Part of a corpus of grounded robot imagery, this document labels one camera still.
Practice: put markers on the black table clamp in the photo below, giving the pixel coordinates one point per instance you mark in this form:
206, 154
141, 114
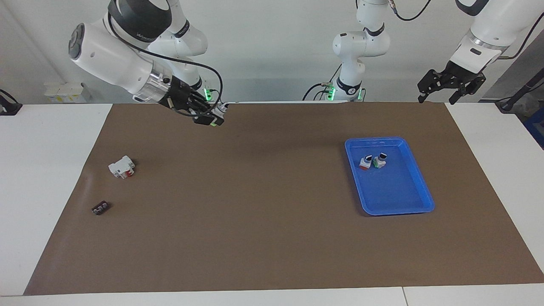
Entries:
8, 109

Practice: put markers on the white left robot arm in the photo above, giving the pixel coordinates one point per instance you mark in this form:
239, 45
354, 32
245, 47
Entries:
361, 44

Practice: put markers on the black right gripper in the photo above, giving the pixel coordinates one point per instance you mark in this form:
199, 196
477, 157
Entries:
180, 95

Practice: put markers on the white circuit breaker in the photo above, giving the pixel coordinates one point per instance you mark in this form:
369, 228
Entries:
120, 167

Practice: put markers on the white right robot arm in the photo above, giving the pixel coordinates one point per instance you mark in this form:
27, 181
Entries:
110, 59

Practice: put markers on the selector switch green orange base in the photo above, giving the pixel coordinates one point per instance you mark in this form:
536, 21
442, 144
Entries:
219, 115

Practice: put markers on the blue crate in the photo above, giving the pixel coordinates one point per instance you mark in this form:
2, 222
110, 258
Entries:
536, 131

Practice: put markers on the blue plastic tray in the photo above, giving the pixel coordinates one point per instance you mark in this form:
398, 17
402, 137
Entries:
395, 191

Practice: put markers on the black stand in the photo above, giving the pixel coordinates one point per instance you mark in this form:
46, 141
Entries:
520, 91

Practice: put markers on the brown table mat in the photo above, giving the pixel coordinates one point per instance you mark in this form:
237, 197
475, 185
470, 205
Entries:
272, 221

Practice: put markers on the white cardboard box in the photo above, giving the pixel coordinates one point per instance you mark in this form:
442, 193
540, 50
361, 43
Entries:
63, 91

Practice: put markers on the selector switch red base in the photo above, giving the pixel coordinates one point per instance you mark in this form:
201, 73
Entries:
364, 163

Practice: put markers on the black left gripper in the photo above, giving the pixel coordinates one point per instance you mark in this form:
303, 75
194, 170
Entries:
463, 74

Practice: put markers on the small black terminal block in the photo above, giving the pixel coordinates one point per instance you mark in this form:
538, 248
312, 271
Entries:
100, 208

